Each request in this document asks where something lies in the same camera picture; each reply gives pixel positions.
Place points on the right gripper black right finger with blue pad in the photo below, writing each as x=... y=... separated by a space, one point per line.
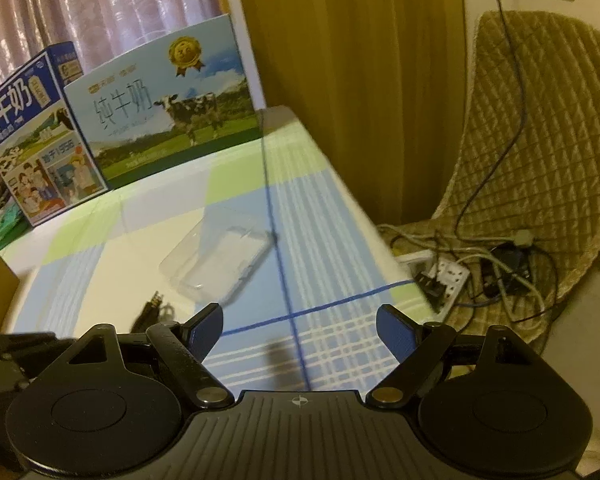
x=419 y=349

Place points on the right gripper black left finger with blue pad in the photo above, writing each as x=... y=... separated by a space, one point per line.
x=183 y=347

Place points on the clear plastic container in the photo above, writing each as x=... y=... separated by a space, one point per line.
x=216 y=258

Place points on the white power strip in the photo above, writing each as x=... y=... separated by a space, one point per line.
x=440 y=279

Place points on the checked blue green tablecloth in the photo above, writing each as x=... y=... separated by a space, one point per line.
x=304 y=320

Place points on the teal green packet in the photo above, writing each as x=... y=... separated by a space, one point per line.
x=13 y=224

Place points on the chair with quilted cover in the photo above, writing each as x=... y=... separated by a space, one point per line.
x=522 y=208

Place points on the dark blue milk carton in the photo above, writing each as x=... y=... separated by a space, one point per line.
x=44 y=158

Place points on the light blue milk carton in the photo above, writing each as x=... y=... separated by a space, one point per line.
x=176 y=98

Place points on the brown thick curtain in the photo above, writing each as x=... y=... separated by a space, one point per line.
x=380 y=85

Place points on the pink sheer curtain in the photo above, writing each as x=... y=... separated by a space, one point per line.
x=95 y=10

